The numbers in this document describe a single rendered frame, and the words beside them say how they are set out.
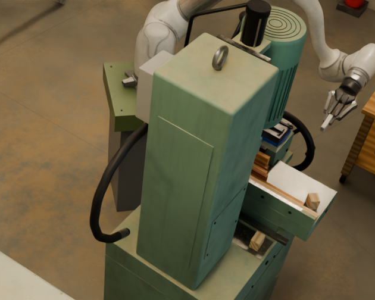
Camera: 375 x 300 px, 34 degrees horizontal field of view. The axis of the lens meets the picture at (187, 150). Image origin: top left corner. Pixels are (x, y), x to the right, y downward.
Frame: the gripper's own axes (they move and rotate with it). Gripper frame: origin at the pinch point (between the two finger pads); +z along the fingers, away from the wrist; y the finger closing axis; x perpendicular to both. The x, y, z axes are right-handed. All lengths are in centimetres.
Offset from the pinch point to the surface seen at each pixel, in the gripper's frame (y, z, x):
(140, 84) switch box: -27, 63, -84
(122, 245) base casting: -27, 87, -26
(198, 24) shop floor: -134, -96, 126
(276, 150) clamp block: -4.7, 31.5, -22.8
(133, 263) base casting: -22, 90, -22
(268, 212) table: 4, 52, -21
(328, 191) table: 16.4, 33.1, -17.2
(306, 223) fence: 17, 50, -26
